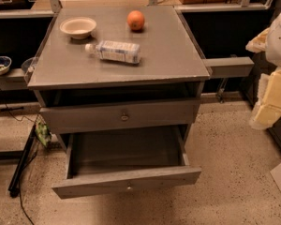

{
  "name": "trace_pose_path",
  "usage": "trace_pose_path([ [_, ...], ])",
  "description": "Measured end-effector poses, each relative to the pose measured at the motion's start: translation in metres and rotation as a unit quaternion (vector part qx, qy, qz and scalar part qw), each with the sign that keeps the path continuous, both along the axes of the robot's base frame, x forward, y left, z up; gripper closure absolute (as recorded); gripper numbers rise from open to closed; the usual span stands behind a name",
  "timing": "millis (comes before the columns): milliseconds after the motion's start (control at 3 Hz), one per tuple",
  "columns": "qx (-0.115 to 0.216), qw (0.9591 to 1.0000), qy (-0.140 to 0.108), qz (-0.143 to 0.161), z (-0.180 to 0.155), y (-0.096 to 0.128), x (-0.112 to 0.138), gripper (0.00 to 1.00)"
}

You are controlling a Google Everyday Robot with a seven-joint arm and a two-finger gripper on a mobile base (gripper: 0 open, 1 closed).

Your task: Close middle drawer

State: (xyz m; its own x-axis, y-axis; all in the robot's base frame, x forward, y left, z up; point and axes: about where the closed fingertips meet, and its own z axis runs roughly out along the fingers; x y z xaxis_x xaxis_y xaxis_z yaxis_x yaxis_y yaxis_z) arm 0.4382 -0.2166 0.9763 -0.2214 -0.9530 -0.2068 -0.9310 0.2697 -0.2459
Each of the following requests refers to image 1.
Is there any clear plastic water bottle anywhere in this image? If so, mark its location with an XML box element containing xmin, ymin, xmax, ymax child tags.
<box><xmin>85</xmin><ymin>40</ymin><xmax>141</xmax><ymax>65</ymax></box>

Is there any orange fruit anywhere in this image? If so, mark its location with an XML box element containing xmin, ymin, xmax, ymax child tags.
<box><xmin>126</xmin><ymin>10</ymin><xmax>145</xmax><ymax>31</ymax></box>

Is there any clear plastic container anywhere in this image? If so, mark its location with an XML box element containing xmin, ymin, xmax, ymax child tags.
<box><xmin>21</xmin><ymin>57</ymin><xmax>38</xmax><ymax>83</ymax></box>

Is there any blue patterned bowl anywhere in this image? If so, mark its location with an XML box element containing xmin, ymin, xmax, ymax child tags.
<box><xmin>0</xmin><ymin>56</ymin><xmax>12</xmax><ymax>76</ymax></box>

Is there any grey side shelf beam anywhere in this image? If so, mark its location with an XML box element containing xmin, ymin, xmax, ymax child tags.
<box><xmin>203</xmin><ymin>57</ymin><xmax>254</xmax><ymax>79</ymax></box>

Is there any dark grey side cabinet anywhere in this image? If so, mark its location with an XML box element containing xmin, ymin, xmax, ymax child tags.
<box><xmin>240</xmin><ymin>52</ymin><xmax>281</xmax><ymax>149</ymax></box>

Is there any green chip bag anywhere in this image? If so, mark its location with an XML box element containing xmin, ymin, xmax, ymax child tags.
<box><xmin>36</xmin><ymin>121</ymin><xmax>52</xmax><ymax>147</ymax></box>

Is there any black cable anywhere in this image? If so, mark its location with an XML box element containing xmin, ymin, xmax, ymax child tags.
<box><xmin>0</xmin><ymin>78</ymin><xmax>41</xmax><ymax>225</ymax></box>

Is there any grey drawer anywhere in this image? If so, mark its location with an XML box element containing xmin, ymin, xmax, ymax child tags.
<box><xmin>52</xmin><ymin>126</ymin><xmax>201</xmax><ymax>199</ymax></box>
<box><xmin>40</xmin><ymin>98</ymin><xmax>200</xmax><ymax>134</ymax></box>

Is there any grey drawer cabinet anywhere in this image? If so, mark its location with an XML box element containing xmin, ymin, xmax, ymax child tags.
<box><xmin>26</xmin><ymin>5</ymin><xmax>212</xmax><ymax>180</ymax></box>

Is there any white paper bowl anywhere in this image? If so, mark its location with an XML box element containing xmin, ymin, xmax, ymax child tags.
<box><xmin>60</xmin><ymin>17</ymin><xmax>96</xmax><ymax>39</ymax></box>

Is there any black floor bar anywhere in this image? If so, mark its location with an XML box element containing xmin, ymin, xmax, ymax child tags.
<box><xmin>8</xmin><ymin>126</ymin><xmax>36</xmax><ymax>198</ymax></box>

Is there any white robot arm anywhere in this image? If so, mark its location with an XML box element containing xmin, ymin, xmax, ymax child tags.
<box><xmin>245</xmin><ymin>12</ymin><xmax>281</xmax><ymax>130</ymax></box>

